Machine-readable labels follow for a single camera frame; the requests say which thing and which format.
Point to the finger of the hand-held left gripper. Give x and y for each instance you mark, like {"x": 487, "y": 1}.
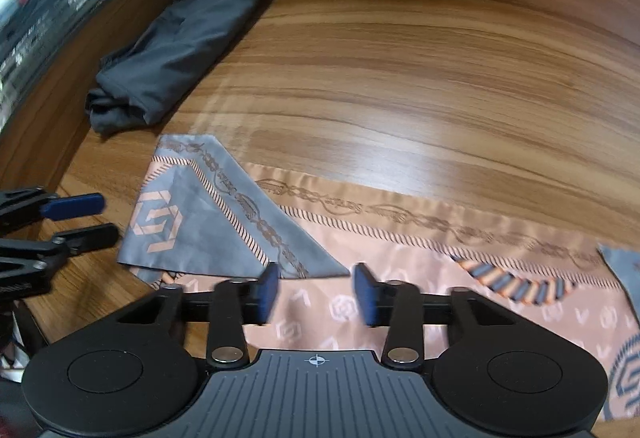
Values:
{"x": 90, "y": 238}
{"x": 75, "y": 207}

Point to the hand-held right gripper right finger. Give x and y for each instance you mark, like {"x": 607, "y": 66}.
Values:
{"x": 367, "y": 293}

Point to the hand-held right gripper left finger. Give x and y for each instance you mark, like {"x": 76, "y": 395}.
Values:
{"x": 269, "y": 290}

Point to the pink and grey patterned scarf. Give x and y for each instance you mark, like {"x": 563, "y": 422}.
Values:
{"x": 400, "y": 268}

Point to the dark grey folded garment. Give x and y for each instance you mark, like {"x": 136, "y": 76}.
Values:
{"x": 180, "y": 47}

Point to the bookshelf with books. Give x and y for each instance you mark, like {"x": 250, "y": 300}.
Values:
{"x": 55, "y": 2}

